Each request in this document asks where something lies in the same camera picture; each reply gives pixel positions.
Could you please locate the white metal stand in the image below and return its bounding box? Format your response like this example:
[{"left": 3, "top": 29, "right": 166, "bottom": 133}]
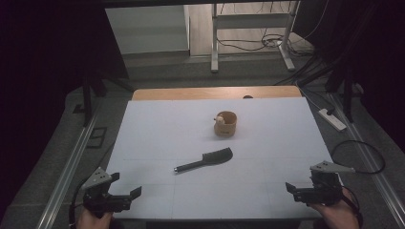
[{"left": 210, "top": 0, "right": 301, "bottom": 73}]

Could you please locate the person's left hand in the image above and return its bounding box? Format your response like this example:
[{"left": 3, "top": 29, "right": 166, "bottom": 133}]
[{"left": 75, "top": 208, "right": 115, "bottom": 229}]

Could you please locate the left hand-held gripper cable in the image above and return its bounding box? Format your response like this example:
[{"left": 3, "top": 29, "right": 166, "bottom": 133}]
[{"left": 68, "top": 182, "right": 86, "bottom": 229}]

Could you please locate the round wooden cup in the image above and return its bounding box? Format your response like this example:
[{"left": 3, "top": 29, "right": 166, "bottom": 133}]
[{"left": 213, "top": 110, "right": 238, "bottom": 138}]

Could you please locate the black comb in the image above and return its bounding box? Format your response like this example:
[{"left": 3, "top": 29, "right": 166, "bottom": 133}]
[{"left": 173, "top": 147, "right": 234, "bottom": 174}]

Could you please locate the black floor bracket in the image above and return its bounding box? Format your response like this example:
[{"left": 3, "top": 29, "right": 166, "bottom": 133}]
[{"left": 86, "top": 126, "right": 108, "bottom": 150}]

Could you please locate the person's right hand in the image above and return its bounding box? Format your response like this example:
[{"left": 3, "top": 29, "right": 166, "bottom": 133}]
[{"left": 307, "top": 194, "right": 361, "bottom": 229}]

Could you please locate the white panel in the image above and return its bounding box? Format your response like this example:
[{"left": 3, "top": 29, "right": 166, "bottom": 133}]
[{"left": 104, "top": 4, "right": 191, "bottom": 55}]

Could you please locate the white power strip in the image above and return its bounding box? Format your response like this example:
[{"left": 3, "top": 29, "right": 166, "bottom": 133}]
[{"left": 318, "top": 108, "right": 348, "bottom": 133}]

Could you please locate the aluminium floor rail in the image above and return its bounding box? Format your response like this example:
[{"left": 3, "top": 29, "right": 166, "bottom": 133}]
[
  {"left": 35, "top": 113, "right": 98, "bottom": 229},
  {"left": 329, "top": 92, "right": 405, "bottom": 228}
]

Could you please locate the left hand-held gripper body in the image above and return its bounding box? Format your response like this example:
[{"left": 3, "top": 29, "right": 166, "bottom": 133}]
[{"left": 80, "top": 166, "right": 132, "bottom": 219}]

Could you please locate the right hand-held gripper cable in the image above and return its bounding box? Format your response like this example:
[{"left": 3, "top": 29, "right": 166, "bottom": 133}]
[{"left": 342, "top": 185, "right": 365, "bottom": 228}]

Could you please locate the black stand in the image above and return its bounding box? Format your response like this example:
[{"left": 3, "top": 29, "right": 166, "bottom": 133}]
[
  {"left": 326, "top": 61, "right": 357, "bottom": 124},
  {"left": 80, "top": 68, "right": 137, "bottom": 128}
]

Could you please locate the black looped cable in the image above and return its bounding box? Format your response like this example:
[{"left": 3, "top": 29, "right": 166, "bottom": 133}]
[{"left": 330, "top": 139, "right": 387, "bottom": 175}]

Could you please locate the white table cover sheet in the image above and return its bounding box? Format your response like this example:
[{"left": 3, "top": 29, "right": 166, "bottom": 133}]
[{"left": 106, "top": 96, "right": 343, "bottom": 221}]

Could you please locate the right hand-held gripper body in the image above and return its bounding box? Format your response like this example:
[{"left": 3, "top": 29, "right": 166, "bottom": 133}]
[{"left": 293, "top": 160, "right": 356, "bottom": 206}]

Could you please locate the bundle of floor cables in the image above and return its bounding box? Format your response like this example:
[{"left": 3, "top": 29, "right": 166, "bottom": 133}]
[{"left": 216, "top": 30, "right": 316, "bottom": 57}]

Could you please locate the hand-held gripper cable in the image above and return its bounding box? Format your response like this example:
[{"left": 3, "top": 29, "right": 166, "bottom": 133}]
[
  {"left": 68, "top": 182, "right": 86, "bottom": 229},
  {"left": 342, "top": 185, "right": 365, "bottom": 228}
]

